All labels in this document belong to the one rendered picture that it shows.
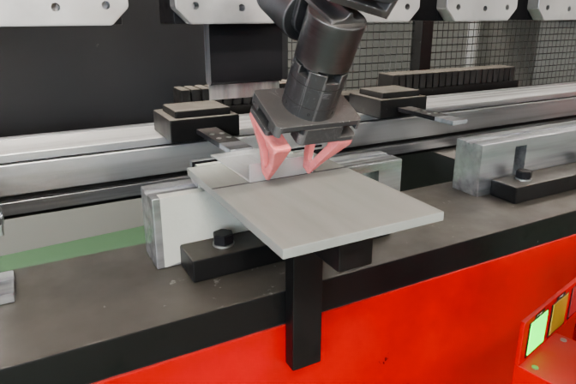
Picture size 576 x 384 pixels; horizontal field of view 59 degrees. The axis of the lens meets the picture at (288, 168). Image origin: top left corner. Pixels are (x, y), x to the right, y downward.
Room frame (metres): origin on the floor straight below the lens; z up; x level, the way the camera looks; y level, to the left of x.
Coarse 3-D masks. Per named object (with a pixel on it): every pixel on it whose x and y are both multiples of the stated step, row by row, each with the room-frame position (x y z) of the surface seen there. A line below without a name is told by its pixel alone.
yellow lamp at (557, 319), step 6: (564, 300) 0.59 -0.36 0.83; (558, 306) 0.58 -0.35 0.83; (564, 306) 0.59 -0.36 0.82; (558, 312) 0.58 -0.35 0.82; (564, 312) 0.60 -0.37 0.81; (552, 318) 0.57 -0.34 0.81; (558, 318) 0.58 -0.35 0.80; (564, 318) 0.60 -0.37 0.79; (552, 324) 0.57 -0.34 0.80; (558, 324) 0.59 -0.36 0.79; (552, 330) 0.58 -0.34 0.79
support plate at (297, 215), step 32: (224, 192) 0.53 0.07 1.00; (256, 192) 0.53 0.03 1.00; (288, 192) 0.53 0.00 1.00; (320, 192) 0.53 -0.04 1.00; (352, 192) 0.53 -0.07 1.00; (384, 192) 0.53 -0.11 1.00; (256, 224) 0.44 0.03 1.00; (288, 224) 0.44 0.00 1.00; (320, 224) 0.44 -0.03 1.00; (352, 224) 0.44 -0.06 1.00; (384, 224) 0.44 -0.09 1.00; (416, 224) 0.45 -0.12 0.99; (288, 256) 0.39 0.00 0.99
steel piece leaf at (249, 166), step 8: (224, 160) 0.64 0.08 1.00; (232, 160) 0.64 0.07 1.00; (240, 160) 0.64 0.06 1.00; (248, 160) 0.64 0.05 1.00; (256, 160) 0.64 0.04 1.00; (288, 160) 0.58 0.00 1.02; (296, 160) 0.59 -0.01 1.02; (232, 168) 0.61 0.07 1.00; (240, 168) 0.61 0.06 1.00; (248, 168) 0.61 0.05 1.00; (256, 168) 0.56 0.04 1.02; (280, 168) 0.58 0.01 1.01; (288, 168) 0.58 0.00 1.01; (296, 168) 0.59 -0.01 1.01; (240, 176) 0.58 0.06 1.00; (248, 176) 0.58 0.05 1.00; (256, 176) 0.56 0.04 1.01; (280, 176) 0.58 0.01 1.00; (288, 176) 0.58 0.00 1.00
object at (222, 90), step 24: (216, 24) 0.65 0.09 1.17; (240, 24) 0.66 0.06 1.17; (264, 24) 0.68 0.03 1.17; (216, 48) 0.65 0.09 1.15; (240, 48) 0.66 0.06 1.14; (264, 48) 0.68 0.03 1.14; (216, 72) 0.65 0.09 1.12; (240, 72) 0.66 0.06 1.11; (264, 72) 0.68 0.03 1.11; (216, 96) 0.66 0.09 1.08; (240, 96) 0.67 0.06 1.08
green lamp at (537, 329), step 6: (546, 312) 0.55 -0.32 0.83; (540, 318) 0.54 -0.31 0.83; (546, 318) 0.56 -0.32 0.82; (534, 324) 0.53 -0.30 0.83; (540, 324) 0.55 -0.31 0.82; (534, 330) 0.54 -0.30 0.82; (540, 330) 0.55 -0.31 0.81; (534, 336) 0.54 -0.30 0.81; (540, 336) 0.55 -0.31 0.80; (534, 342) 0.54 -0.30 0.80; (540, 342) 0.55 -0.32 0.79; (528, 348) 0.53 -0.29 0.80; (534, 348) 0.54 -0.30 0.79; (528, 354) 0.53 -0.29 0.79
